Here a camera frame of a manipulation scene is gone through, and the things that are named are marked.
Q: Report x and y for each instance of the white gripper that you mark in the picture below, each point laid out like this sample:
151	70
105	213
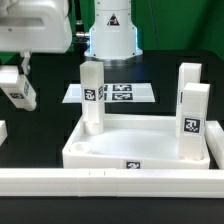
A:
37	26

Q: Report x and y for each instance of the white desk top tray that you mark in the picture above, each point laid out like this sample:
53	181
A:
129	142

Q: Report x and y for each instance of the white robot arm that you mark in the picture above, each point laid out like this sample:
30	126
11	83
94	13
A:
113	36

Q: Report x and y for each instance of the fiducial marker sheet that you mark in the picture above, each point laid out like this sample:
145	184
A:
115	93

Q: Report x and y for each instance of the white front fence rail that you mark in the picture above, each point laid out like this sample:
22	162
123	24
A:
112	182

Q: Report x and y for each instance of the white fence rail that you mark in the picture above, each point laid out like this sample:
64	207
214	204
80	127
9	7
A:
112	182
214	135

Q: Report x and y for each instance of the white right fence rail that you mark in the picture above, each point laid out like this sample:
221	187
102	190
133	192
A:
214	135

